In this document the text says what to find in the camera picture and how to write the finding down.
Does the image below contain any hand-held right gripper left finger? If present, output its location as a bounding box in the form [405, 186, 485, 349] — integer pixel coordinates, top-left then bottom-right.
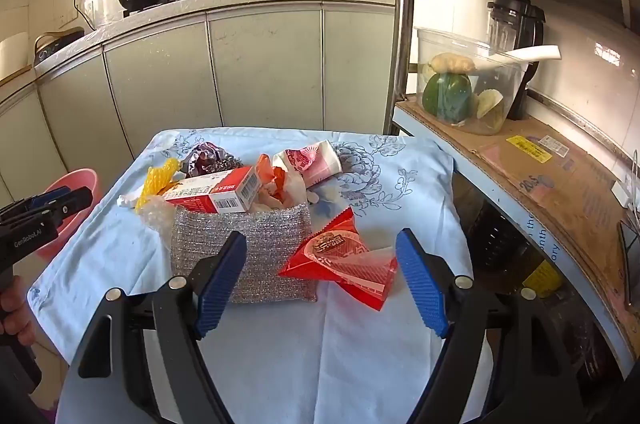
[64, 230, 248, 424]

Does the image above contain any yellow package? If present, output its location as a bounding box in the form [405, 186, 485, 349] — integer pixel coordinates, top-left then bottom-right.
[522, 261, 563, 300]

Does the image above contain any person's left hand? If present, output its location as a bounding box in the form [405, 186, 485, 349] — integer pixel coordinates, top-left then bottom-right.
[0, 276, 39, 348]

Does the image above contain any dark electric cooker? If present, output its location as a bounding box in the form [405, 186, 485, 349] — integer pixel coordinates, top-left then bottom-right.
[33, 26, 86, 67]

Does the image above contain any clear plastic wrap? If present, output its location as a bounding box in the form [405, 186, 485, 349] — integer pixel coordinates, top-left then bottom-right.
[116, 194, 176, 237]

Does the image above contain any pink plastic bucket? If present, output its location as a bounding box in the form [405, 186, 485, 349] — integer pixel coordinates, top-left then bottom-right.
[42, 168, 103, 260]

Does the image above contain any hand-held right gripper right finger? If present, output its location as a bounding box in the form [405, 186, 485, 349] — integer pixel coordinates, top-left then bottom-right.
[395, 228, 586, 424]

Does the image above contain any green bell pepper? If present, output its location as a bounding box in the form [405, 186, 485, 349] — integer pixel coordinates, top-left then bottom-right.
[422, 71, 473, 125]

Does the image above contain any purple foil wrapper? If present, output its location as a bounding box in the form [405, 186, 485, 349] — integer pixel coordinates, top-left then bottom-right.
[180, 142, 228, 177]

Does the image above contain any brown cardboard sheet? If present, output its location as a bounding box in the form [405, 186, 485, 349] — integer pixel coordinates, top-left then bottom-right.
[400, 96, 640, 355]

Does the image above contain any white ladle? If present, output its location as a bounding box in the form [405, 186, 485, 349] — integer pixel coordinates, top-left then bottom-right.
[472, 45, 562, 72]

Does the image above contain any metal shelf rack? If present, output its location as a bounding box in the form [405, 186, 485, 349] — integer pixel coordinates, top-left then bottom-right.
[382, 0, 640, 375]

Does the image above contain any white rice cooker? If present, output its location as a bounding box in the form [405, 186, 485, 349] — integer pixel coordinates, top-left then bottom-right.
[0, 31, 30, 80]

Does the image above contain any silver scouring pad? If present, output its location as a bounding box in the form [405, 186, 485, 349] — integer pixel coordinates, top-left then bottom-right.
[170, 201, 318, 305]

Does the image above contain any red snack wrapper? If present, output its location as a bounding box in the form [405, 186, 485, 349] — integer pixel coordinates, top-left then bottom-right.
[277, 208, 401, 312]

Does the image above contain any yellow foam net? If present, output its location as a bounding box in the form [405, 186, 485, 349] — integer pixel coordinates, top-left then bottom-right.
[134, 157, 181, 211]

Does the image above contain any clear plastic container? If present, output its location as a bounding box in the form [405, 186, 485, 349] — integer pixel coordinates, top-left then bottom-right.
[416, 26, 531, 136]

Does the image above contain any pink patterned paper cup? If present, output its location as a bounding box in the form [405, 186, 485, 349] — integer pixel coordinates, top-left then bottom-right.
[272, 140, 343, 191]

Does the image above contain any light blue floral cloth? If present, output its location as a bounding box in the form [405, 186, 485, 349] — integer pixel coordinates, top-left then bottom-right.
[27, 127, 493, 424]

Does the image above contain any grey kitchen cabinet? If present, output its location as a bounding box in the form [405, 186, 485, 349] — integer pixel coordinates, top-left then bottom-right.
[0, 0, 398, 225]

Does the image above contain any red and white medicine box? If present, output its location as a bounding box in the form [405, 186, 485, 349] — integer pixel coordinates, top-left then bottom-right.
[162, 166, 263, 215]

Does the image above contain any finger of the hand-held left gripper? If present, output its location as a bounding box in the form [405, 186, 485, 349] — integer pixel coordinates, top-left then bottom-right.
[0, 185, 72, 217]
[30, 186, 94, 230]

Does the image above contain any pale cabbage piece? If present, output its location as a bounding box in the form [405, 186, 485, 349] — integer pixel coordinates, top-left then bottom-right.
[475, 89, 506, 130]

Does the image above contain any orange and white plastic bag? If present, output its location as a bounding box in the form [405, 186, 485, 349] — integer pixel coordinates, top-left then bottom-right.
[250, 154, 311, 211]

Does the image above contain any black blender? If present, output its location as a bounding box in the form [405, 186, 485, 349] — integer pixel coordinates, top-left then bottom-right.
[487, 0, 546, 121]

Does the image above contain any steel wool scourer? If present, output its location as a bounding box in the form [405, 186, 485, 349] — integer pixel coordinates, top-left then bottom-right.
[200, 158, 244, 178]

